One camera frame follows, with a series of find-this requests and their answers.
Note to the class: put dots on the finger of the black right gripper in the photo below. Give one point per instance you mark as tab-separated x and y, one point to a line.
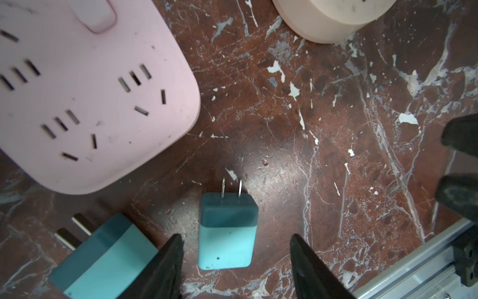
459	192
461	134

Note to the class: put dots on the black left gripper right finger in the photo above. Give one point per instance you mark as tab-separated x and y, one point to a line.
312	278

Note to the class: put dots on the teal charger cube with cable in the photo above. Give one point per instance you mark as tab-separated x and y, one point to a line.
107	263

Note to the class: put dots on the beige round power strip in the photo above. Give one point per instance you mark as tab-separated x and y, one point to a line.
330	21

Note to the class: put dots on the pink square power strip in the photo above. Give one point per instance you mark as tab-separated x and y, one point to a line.
90	90

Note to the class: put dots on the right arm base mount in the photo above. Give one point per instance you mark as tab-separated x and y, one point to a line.
465	249

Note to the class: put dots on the aluminium cage frame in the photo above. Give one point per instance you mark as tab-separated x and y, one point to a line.
427	273

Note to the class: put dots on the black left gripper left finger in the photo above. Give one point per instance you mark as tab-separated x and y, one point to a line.
162	277

